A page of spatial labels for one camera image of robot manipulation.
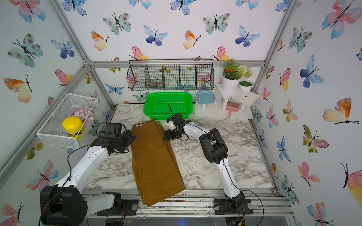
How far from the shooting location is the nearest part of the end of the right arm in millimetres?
800

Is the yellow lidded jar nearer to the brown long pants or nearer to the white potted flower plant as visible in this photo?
the brown long pants

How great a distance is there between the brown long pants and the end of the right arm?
0.06 feet

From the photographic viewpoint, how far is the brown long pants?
0.77 m
